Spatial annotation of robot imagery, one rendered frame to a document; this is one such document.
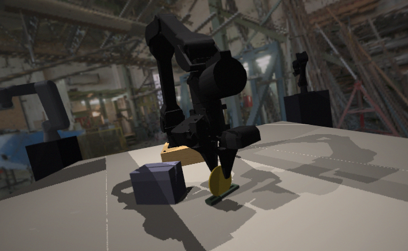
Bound gold coin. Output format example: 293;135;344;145
209;166;232;196

